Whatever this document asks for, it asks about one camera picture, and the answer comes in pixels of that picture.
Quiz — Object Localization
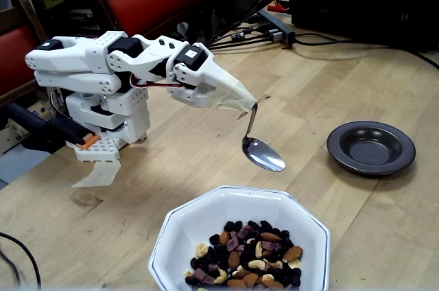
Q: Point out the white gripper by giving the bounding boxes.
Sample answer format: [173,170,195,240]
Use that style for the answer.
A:
[167,42,257,113]

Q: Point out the bent metal spoon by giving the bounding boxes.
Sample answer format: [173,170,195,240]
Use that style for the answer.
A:
[241,102,287,172]

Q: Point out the white octagonal bowl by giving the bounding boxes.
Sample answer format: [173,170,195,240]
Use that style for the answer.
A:
[147,185,332,291]

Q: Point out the dark brown plate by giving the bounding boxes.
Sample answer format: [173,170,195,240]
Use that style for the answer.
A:
[326,120,417,177]

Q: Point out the grey usb hub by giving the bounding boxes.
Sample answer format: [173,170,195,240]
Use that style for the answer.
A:
[257,8,296,46]

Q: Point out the red alligator clips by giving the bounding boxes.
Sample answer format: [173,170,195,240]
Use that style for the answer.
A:
[267,1,291,13]

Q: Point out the beige masking tape piece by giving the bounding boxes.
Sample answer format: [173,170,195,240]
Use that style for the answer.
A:
[71,159,121,188]

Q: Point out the black clamp with orange tip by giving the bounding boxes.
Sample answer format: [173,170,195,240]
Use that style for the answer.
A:
[3,102,101,154]

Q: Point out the black plastic crate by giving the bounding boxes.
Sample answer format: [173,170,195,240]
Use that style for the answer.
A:
[289,0,439,52]

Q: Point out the trail mix nuts and raisins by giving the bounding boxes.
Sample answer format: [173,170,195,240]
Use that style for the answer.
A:
[184,220,304,290]

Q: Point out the black usb cable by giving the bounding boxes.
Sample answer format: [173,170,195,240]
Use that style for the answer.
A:
[205,12,275,50]

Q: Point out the thick black power cable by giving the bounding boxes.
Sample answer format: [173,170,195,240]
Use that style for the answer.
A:
[294,33,439,71]

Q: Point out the thin black cable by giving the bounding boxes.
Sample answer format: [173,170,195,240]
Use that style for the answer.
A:
[0,248,21,288]
[0,231,43,289]

